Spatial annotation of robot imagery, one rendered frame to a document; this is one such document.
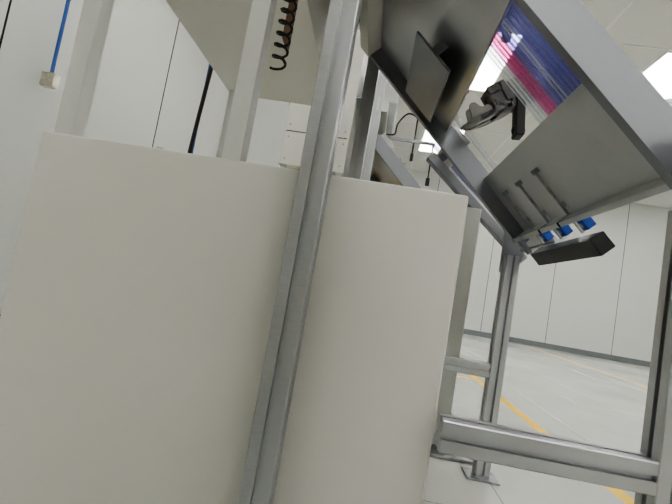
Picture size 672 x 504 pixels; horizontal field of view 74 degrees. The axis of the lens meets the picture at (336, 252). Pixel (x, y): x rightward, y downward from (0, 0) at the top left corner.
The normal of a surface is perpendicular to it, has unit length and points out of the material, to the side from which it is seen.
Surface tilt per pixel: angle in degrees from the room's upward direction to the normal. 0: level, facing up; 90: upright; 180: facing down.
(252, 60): 90
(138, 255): 90
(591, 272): 90
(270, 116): 90
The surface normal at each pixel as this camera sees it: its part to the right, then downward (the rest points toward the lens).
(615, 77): -0.07, -0.09
